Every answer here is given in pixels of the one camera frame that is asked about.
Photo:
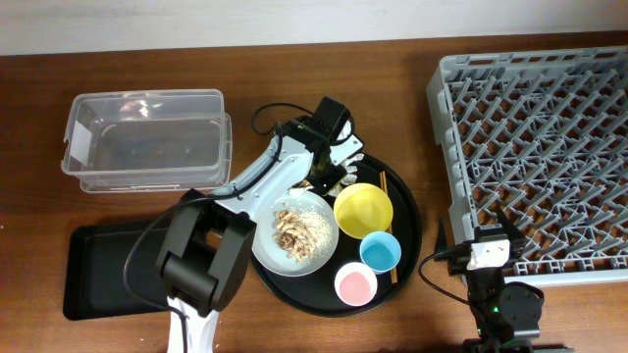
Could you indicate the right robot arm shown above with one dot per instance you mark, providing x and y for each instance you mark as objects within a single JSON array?
[{"x": 506, "y": 314}]

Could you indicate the pink cup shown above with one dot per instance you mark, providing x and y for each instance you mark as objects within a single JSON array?
[{"x": 355, "y": 284}]

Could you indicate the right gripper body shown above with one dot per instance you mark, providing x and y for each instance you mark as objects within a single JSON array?
[{"x": 458, "y": 262}]

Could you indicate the clear plastic bin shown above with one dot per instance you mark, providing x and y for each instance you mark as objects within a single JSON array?
[{"x": 149, "y": 141}]

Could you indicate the round black serving tray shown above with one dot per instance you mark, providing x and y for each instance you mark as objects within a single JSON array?
[{"x": 315, "y": 293}]

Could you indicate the light blue cup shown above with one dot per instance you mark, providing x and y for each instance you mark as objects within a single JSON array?
[{"x": 380, "y": 251}]

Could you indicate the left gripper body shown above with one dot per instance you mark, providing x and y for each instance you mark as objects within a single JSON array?
[{"x": 328, "y": 178}]

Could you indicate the grey dishwasher rack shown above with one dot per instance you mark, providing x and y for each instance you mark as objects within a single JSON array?
[{"x": 542, "y": 137}]

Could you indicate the white napkin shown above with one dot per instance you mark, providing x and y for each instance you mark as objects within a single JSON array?
[{"x": 350, "y": 171}]

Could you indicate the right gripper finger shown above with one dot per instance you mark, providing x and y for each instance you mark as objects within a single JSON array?
[
  {"x": 513, "y": 233},
  {"x": 441, "y": 242}
]

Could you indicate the grey plate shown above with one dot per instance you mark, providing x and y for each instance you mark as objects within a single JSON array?
[{"x": 271, "y": 256}]

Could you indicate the black rectangular tray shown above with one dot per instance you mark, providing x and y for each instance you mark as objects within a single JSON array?
[{"x": 94, "y": 285}]

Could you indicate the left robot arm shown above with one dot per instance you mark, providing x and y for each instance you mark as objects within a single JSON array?
[{"x": 205, "y": 253}]

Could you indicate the wooden chopstick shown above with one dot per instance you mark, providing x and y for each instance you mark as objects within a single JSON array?
[{"x": 384, "y": 187}]

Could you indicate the yellow bowl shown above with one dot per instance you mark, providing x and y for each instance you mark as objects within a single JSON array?
[{"x": 363, "y": 208}]

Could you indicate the food scraps and rice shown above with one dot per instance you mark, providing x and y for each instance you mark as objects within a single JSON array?
[{"x": 303, "y": 235}]

